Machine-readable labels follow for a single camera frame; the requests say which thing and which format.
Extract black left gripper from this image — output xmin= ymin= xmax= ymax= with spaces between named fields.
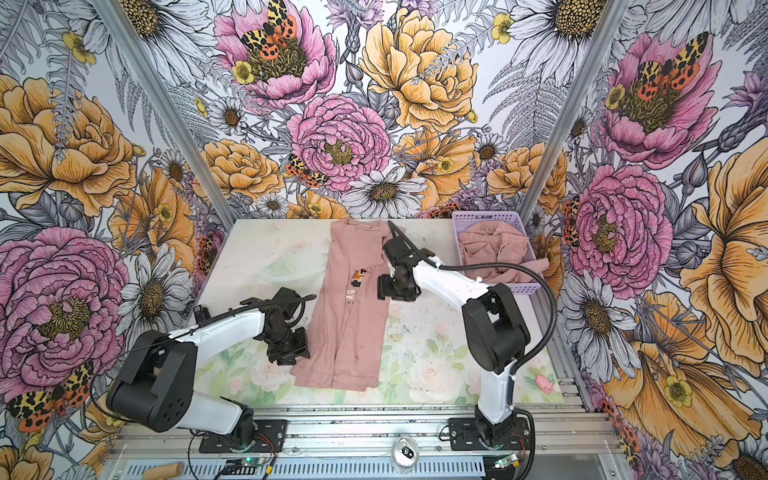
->
xmin=261 ymin=323 xmax=308 ymax=367

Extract pink pixel-print t-shirt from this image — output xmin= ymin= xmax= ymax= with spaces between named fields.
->
xmin=291 ymin=219 xmax=392 ymax=391

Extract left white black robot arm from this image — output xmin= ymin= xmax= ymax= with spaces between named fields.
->
xmin=106 ymin=287 xmax=317 ymax=451

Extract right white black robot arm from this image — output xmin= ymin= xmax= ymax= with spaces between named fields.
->
xmin=377 ymin=236 xmax=531 ymax=448

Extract lilac perforated plastic basket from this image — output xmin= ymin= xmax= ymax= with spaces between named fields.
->
xmin=452 ymin=211 xmax=550 ymax=295

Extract pink garments in basket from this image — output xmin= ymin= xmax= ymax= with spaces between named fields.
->
xmin=458 ymin=220 xmax=549 ymax=284

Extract small green circuit board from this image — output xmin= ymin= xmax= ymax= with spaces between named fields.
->
xmin=225 ymin=457 xmax=276 ymax=476

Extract wooden cork block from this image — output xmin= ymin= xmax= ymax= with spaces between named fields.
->
xmin=141 ymin=462 xmax=184 ymax=480

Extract right small circuit board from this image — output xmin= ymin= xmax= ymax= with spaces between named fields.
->
xmin=491 ymin=453 xmax=521 ymax=471

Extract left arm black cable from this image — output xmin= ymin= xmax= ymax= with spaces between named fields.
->
xmin=86 ymin=286 xmax=318 ymax=421

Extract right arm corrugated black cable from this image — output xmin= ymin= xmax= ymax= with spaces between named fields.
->
xmin=386 ymin=220 xmax=559 ymax=480

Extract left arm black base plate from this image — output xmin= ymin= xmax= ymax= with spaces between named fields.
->
xmin=199 ymin=419 xmax=288 ymax=454

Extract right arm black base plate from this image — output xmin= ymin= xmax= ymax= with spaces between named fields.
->
xmin=448 ymin=413 xmax=535 ymax=452

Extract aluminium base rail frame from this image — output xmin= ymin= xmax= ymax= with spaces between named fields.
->
xmin=102 ymin=380 xmax=633 ymax=479

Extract aluminium corner post right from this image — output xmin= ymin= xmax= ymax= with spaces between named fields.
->
xmin=518 ymin=0 xmax=630 ymax=220

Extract aluminium corner post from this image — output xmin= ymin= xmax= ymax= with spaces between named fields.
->
xmin=518 ymin=0 xmax=630 ymax=220
xmin=94 ymin=1 xmax=237 ymax=232

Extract aluminium corner post left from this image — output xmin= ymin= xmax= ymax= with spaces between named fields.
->
xmin=94 ymin=1 xmax=237 ymax=232

